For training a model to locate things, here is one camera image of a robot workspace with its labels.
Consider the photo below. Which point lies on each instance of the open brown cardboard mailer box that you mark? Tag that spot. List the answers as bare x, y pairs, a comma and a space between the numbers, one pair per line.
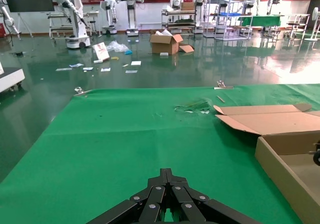
275, 121

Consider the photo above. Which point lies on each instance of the metal shelf rack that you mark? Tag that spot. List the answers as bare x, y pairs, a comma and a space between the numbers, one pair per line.
227, 22

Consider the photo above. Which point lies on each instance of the large open cardboard shipping box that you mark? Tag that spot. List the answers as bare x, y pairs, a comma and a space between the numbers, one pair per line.
162, 47

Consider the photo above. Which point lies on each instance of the white humanoid robot arms outstretched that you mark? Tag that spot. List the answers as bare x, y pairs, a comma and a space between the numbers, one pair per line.
131, 12

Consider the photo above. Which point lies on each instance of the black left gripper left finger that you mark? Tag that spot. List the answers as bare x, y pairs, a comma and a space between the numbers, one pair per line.
147, 204

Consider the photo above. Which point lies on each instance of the white wheeled cart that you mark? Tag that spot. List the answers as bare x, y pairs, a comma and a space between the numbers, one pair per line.
10, 78

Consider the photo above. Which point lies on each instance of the white flat box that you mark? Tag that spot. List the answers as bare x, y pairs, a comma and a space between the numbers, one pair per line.
136, 63

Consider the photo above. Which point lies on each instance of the green table cloth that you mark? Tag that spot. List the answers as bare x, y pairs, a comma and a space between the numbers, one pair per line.
112, 139

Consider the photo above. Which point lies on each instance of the flat cardboard piece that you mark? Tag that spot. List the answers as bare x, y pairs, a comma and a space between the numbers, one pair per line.
187, 48

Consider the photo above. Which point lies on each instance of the small wooden stick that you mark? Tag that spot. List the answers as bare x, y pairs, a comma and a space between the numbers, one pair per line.
220, 99

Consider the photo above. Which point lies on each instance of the blue plastic item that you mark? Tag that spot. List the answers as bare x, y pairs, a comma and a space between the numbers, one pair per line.
128, 52

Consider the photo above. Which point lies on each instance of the white foam block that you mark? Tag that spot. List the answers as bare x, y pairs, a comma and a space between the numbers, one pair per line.
164, 54

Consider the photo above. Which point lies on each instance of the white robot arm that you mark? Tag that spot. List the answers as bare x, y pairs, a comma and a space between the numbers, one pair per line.
8, 22

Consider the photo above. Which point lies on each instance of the white wheeled robot arm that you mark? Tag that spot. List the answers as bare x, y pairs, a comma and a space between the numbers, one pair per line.
77, 32

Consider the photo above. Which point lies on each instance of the yellow curved item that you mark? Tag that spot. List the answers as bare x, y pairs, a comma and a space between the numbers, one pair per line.
115, 58

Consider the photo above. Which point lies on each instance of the white paper sheet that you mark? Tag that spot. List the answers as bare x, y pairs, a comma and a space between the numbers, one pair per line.
76, 65
63, 69
131, 71
105, 69

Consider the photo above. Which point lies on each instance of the red and white carton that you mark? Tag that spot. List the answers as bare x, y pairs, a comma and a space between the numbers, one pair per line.
101, 52

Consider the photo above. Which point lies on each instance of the metal cart with cardboard box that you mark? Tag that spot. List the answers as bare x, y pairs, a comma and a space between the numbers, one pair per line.
178, 19

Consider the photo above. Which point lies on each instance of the silver binder clip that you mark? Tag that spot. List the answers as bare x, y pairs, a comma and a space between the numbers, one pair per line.
222, 86
80, 91

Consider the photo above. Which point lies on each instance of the white standing fan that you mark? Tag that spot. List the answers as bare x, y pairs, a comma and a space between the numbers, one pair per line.
316, 14

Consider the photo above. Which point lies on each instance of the clear plastic bag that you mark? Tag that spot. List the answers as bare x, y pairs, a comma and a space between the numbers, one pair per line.
116, 47

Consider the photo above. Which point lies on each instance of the table with green cover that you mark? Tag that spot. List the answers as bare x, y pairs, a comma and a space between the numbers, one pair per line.
260, 20

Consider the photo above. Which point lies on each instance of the crumpled clear plastic wrap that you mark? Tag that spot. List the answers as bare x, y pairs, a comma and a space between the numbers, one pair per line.
195, 106

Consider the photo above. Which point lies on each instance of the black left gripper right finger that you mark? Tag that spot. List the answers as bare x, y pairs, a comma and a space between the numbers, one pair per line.
190, 206

